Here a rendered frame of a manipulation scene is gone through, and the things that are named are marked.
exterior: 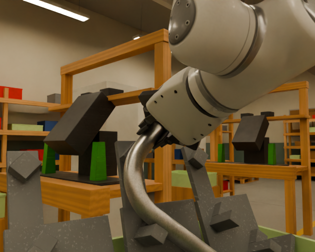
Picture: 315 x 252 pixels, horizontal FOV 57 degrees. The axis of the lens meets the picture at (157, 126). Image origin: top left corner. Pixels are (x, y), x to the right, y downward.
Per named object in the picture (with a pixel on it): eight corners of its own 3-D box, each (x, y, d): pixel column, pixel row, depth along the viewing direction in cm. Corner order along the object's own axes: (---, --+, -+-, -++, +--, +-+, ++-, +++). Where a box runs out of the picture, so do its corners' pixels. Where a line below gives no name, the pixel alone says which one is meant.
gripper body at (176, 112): (248, 98, 42) (200, 127, 51) (198, 48, 41) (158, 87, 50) (231, 131, 38) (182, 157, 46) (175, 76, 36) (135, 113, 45)
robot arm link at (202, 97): (257, 87, 41) (242, 97, 43) (213, 42, 40) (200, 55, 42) (240, 125, 36) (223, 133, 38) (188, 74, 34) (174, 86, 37)
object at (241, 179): (243, 183, 870) (243, 169, 873) (218, 181, 922) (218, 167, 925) (258, 180, 960) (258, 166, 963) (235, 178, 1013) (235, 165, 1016)
